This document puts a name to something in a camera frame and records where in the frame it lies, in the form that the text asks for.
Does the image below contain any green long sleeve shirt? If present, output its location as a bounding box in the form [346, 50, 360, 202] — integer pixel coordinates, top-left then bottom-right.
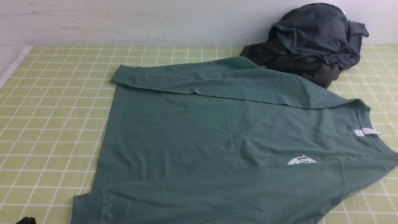
[71, 57, 397, 224]

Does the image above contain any dark brown crumpled garment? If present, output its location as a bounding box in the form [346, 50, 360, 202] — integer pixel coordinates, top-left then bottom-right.
[240, 40, 342, 88]

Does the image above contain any green checkered tablecloth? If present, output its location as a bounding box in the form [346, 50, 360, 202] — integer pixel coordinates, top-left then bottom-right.
[0, 45, 398, 224]

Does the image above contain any dark grey crumpled garment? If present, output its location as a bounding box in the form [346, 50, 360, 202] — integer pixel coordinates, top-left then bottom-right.
[268, 3, 369, 70]

